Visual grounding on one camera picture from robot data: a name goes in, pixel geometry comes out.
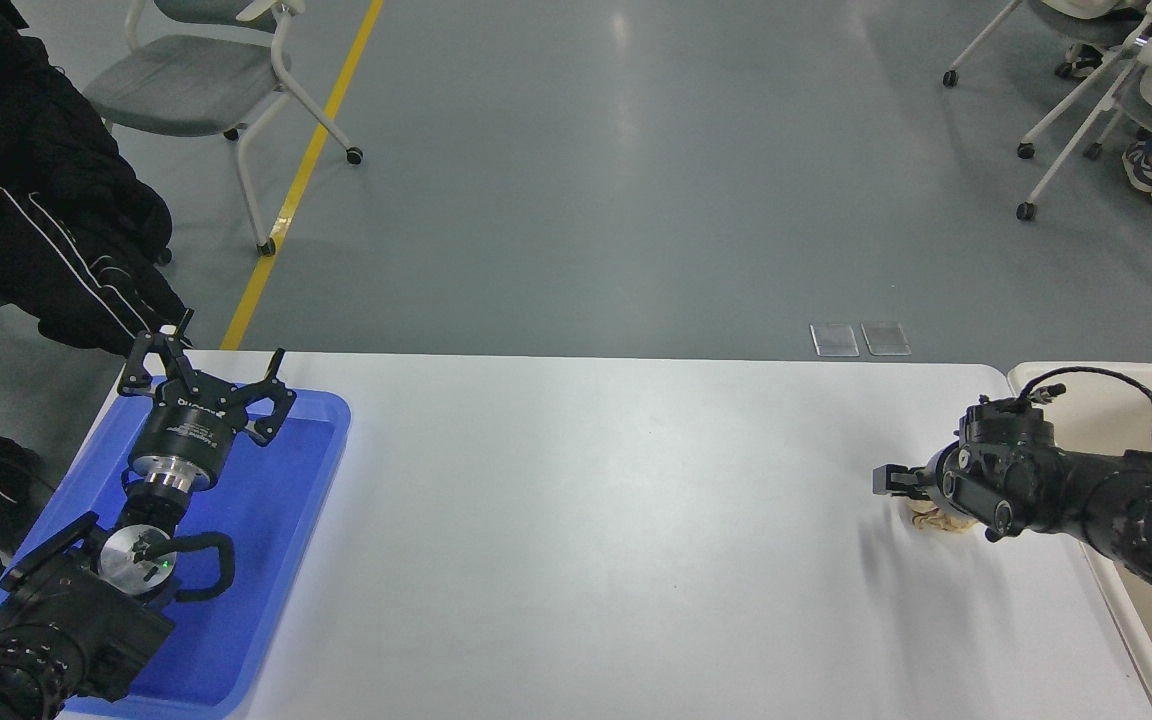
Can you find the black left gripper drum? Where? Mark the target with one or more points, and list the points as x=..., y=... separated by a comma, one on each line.
x=184, y=430

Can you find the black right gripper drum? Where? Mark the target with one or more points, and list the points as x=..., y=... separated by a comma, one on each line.
x=934, y=475

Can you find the tan paper ball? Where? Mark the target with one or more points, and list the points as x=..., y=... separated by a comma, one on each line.
x=936, y=522

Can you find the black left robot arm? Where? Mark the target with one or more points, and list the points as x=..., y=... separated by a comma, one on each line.
x=66, y=620

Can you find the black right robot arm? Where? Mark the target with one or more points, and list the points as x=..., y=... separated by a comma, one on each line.
x=1136, y=510

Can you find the blue plastic tray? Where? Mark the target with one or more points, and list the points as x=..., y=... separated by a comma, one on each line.
x=266, y=520

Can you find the clear floor plate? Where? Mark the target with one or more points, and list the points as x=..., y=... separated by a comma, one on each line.
x=835, y=340
x=886, y=339

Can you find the grey chair with white frame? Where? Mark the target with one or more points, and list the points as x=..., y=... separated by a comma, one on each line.
x=1086, y=28
x=186, y=85

